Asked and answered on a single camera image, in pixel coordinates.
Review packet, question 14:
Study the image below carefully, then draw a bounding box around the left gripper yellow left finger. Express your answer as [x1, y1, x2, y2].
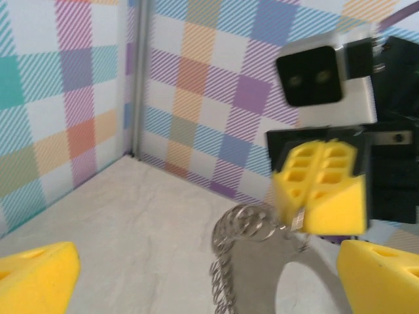
[0, 241, 82, 314]

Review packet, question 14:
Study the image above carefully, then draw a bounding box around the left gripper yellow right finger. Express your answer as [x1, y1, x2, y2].
[337, 240, 419, 314]

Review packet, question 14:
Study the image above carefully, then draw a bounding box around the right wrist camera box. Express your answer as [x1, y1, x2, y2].
[276, 31, 378, 127]

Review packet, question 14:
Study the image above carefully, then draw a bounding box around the aluminium frame post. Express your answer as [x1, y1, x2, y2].
[132, 0, 149, 160]

